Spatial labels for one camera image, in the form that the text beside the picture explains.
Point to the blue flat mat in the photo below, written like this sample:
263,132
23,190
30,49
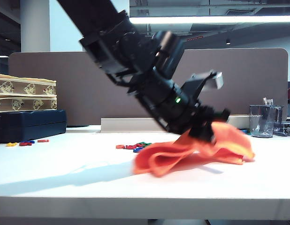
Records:
244,131

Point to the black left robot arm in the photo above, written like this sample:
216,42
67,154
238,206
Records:
126,51

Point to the pens in holder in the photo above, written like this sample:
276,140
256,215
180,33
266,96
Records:
268,101

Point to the red bar-shaped letter magnet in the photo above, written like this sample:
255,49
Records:
43,140

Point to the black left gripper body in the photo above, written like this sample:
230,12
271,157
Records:
201,117

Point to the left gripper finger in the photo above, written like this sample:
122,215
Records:
223,115
202,136

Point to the white ceiling light strip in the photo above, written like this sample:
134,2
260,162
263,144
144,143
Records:
229,20

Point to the orange microfibre cloth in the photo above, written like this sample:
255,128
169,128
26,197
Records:
163,159

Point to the black ceiling spot lamp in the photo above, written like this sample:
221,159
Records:
228,42

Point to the brown desk partition panel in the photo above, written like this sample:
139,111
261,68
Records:
53,82

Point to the yellow letter magnet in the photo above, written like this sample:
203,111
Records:
11,144

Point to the clear dotted plastic box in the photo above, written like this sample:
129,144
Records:
285,131

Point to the dark blue hard case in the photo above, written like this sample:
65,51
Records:
30,124

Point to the yellow brown patterned box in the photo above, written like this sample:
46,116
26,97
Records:
18,87
25,104

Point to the green letter magnet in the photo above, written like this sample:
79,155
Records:
142,144

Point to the clear faceted plastic cup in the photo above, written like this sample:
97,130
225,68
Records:
261,126

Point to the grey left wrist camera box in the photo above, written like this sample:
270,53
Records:
214,80

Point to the red round letter magnet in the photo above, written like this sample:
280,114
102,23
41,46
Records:
120,146

